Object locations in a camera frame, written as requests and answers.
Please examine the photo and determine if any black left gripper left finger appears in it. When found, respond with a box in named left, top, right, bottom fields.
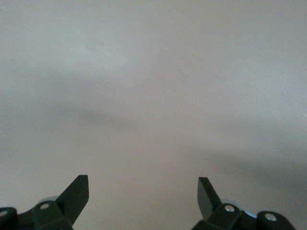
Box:
left=0, top=174, right=90, bottom=230

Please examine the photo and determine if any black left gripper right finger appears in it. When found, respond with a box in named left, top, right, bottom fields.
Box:
left=191, top=176, right=298, bottom=230

